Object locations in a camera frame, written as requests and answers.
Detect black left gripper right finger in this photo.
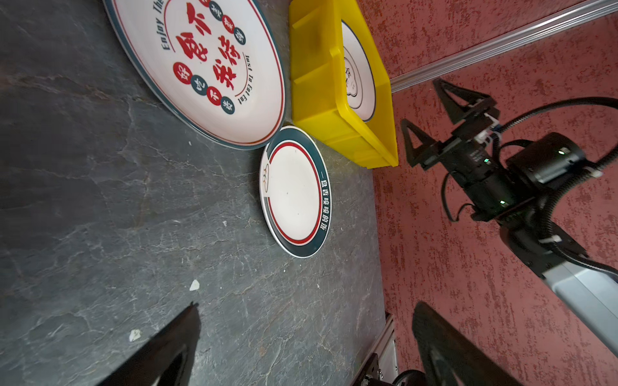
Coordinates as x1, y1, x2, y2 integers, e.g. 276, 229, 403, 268
412, 302, 520, 385

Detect aluminium corner post right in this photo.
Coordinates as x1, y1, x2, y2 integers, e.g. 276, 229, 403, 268
391, 0, 617, 93

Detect green rim plate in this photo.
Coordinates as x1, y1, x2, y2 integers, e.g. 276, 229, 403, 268
259, 125, 332, 259

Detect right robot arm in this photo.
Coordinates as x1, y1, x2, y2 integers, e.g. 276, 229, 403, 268
402, 79, 617, 352

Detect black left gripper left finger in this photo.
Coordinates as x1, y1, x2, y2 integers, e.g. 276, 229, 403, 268
100, 303, 201, 386

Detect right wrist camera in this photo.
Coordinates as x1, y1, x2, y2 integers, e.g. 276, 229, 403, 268
474, 113, 501, 146

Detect black corrugated cable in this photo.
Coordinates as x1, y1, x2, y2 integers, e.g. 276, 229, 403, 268
492, 96, 618, 276

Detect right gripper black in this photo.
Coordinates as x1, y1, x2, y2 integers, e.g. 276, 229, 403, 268
401, 78, 586, 222

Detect white plate flower outline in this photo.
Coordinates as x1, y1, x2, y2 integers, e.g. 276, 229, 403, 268
341, 21, 377, 122

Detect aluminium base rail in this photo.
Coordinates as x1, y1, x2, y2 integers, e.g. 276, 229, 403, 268
351, 314, 399, 385

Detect yellow plastic bin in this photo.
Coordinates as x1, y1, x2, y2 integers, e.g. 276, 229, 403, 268
289, 1, 399, 169

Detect white plate red characters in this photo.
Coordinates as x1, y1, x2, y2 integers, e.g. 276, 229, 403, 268
104, 0, 286, 150

